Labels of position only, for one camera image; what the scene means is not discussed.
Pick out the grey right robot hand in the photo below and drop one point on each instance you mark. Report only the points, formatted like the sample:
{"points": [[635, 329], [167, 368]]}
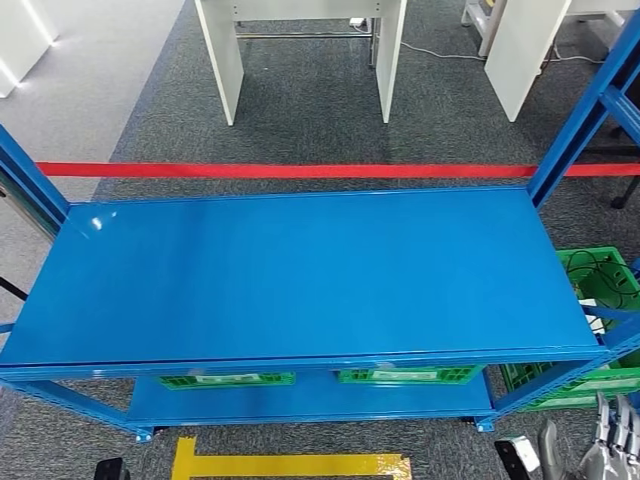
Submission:
{"points": [[610, 457]]}

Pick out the blue metal shelf rack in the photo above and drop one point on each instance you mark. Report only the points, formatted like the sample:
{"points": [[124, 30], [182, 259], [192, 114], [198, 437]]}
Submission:
{"points": [[300, 278]]}

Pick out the white item in crate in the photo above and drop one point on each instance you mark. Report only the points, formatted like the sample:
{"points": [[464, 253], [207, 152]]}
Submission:
{"points": [[592, 321]]}

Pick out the black chair base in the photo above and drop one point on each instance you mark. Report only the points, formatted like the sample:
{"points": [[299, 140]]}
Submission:
{"points": [[625, 199]]}

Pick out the yellow floor tape outline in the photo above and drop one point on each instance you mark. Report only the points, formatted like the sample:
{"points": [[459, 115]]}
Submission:
{"points": [[300, 466]]}

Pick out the white desk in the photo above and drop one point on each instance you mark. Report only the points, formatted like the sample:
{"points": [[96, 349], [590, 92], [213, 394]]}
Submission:
{"points": [[220, 60], [520, 60]]}

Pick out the white step stool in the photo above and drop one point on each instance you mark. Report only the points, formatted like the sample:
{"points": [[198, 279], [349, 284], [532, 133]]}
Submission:
{"points": [[475, 20]]}

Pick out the red barrier belt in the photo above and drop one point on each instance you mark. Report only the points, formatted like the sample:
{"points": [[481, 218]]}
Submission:
{"points": [[300, 171]]}

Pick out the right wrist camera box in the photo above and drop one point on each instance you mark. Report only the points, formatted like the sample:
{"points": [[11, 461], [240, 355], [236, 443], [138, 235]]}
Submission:
{"points": [[515, 460]]}

